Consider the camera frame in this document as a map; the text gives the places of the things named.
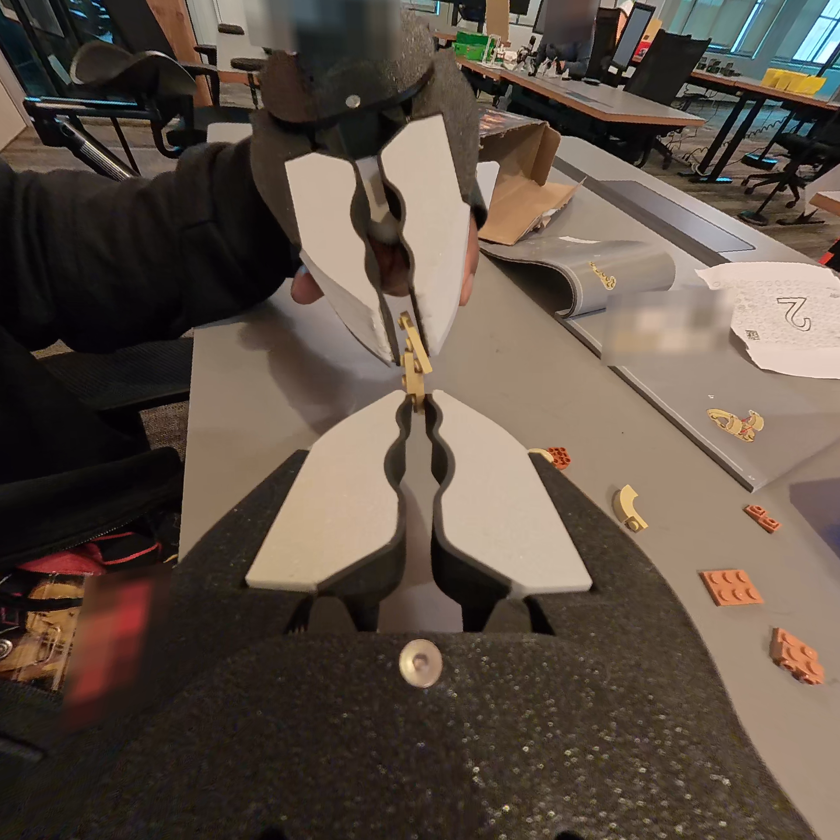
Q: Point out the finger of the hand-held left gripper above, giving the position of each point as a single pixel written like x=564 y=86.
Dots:
x=328 y=229
x=436 y=216

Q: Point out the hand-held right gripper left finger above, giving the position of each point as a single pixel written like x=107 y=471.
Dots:
x=328 y=518

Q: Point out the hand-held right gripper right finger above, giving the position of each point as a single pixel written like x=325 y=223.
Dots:
x=512 y=518

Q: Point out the person's left forearm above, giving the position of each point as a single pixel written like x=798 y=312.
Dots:
x=131 y=249

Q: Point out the grey desk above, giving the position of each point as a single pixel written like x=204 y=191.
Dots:
x=525 y=367

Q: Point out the wooden edged office desk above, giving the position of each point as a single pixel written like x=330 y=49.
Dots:
x=754 y=85
x=590 y=98

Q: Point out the black desk monitor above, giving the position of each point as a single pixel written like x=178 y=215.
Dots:
x=630 y=33

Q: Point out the person's left hand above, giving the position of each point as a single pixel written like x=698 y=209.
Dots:
x=387 y=269

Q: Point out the tan quarter dome brick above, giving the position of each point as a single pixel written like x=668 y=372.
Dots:
x=539 y=454

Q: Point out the reddish brown round plate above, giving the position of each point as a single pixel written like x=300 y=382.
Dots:
x=560 y=458

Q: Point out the torn cardboard box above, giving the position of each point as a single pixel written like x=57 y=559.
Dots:
x=518 y=197

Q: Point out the tan arch brick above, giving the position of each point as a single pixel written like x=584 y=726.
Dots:
x=627 y=505

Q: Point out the green box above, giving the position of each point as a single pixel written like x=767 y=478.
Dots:
x=472 y=46

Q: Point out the grey instruction booklet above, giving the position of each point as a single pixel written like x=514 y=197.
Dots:
x=689 y=407

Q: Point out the reddish brown rectangular plate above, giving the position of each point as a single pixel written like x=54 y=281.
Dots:
x=732 y=587

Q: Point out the small reddish brown plate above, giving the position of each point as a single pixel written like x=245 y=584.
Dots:
x=797 y=656
x=762 y=518

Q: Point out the person's black clothing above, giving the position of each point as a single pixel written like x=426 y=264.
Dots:
x=26 y=407

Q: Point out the yellow storage bins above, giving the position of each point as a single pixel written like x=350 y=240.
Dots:
x=794 y=80

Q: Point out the wooden post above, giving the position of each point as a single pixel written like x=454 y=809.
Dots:
x=170 y=39

